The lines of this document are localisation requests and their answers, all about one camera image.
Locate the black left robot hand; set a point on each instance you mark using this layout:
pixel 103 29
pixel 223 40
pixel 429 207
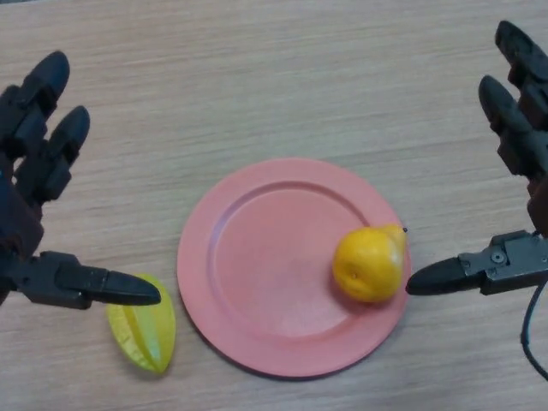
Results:
pixel 25 205

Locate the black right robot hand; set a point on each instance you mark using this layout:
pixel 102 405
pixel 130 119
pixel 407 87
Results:
pixel 522 137

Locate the yellow orange pear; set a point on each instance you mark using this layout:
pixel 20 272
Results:
pixel 368 265

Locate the pink round plate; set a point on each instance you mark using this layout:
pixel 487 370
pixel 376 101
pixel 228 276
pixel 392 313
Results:
pixel 265 274

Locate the yellow green starfruit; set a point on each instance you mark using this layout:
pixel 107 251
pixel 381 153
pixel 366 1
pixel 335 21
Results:
pixel 143 331

